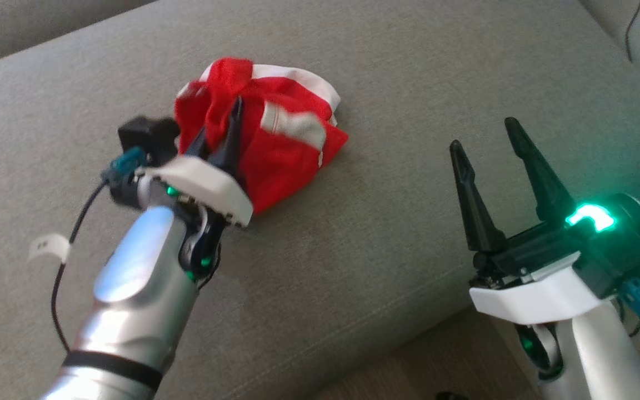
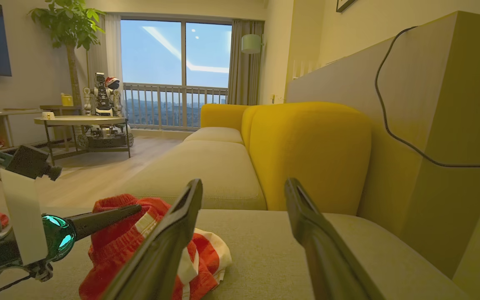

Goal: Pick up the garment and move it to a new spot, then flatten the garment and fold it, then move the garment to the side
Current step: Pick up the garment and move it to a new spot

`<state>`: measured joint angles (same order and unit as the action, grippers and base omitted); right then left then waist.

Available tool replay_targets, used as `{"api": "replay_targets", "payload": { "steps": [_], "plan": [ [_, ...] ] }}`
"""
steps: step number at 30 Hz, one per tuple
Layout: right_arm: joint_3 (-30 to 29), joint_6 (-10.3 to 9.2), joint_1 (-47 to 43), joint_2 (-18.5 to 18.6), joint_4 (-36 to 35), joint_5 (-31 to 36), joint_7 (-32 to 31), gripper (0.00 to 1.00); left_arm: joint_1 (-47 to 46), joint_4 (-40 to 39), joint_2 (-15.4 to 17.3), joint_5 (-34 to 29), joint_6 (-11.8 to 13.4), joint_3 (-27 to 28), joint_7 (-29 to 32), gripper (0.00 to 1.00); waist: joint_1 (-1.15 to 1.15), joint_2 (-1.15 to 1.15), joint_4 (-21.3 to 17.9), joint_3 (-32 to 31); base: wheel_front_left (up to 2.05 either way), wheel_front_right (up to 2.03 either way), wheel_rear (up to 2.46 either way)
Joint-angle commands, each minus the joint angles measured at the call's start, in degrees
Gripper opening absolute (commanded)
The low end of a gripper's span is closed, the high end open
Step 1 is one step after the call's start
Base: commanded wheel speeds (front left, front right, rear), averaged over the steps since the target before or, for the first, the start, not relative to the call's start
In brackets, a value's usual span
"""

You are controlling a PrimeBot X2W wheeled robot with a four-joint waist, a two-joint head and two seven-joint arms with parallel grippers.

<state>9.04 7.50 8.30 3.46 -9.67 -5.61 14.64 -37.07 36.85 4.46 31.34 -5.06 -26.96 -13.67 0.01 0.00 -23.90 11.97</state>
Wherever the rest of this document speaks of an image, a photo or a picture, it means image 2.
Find white balcony railing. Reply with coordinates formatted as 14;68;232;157
122;82;229;129

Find red and white garment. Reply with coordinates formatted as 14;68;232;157
79;194;232;300

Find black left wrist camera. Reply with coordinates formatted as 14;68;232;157
6;145;63;181

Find large grey sofa seat cushion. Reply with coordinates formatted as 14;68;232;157
0;206;470;300

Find pale green lamp shade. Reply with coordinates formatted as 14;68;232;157
241;34;264;55

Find wide yellow sofa backrest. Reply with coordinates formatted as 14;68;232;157
241;102;372;216

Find grey curtain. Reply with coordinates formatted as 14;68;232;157
227;20;265;106

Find white sheer curtain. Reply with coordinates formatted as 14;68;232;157
87;14;124;105

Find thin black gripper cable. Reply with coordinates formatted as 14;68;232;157
0;274;31;300

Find white wheeled humanoid robot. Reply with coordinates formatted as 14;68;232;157
77;72;135;149

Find sliding glass balcony door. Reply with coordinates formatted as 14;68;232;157
120;18;233;130

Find black cable on partition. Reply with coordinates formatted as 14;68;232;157
375;26;480;169

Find low wooden media console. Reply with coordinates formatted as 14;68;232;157
0;105;83;167

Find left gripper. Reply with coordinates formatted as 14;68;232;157
0;169;143;290

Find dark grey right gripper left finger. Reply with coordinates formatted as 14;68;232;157
102;179;203;300

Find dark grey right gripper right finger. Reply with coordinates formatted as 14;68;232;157
285;178;385;300

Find green potted tree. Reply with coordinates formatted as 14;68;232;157
28;0;106;107

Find narrow yellow sofa backrest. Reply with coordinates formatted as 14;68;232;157
200;104;250;130

